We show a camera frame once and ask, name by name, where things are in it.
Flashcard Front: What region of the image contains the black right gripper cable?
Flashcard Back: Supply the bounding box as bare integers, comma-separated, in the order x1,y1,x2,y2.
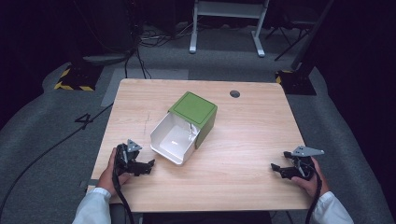
304,164,323,224

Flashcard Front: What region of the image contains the person's right hand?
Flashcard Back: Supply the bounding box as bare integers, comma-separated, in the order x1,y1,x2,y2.
290,156,331,199

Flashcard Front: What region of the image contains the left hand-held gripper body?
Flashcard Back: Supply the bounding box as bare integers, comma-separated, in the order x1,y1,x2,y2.
113,138,145,177

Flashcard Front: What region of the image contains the grey round stand base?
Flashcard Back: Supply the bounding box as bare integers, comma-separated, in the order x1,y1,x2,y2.
81,51,133,67

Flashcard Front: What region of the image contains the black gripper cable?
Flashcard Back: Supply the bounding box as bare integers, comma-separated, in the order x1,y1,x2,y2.
304,164,323,224
111,166,136,224

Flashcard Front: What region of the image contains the black yellow striped stand base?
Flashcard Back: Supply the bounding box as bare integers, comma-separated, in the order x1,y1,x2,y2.
53,63,105,92
275,65,318,96

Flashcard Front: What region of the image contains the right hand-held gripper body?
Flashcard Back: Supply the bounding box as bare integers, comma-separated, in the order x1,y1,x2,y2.
290,146,325,182

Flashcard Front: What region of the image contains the green drawer box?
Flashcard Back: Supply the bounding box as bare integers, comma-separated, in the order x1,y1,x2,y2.
167,91,219,150

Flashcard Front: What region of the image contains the bundle of floor cables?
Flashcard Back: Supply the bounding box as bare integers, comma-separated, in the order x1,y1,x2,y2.
123,21,200,80

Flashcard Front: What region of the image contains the white metal desk frame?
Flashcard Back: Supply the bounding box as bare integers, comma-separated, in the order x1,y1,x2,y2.
189,0,271,59

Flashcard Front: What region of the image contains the long black floor cable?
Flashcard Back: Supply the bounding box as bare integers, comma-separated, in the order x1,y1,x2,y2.
0,102,114,218

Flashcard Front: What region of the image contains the slanted dark metal pole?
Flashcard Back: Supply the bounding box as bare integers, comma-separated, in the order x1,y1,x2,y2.
290,0,336,71

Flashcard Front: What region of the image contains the black tripod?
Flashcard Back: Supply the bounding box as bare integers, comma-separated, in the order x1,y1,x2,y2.
264,12,314,63

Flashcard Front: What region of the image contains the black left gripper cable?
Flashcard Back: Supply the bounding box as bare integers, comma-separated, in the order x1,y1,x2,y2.
111,166,136,224

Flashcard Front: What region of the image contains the person's left hand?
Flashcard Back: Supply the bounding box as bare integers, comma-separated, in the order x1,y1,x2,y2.
96,147,133,197

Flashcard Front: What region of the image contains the white drawer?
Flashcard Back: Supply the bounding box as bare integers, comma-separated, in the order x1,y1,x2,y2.
149,111,202,166

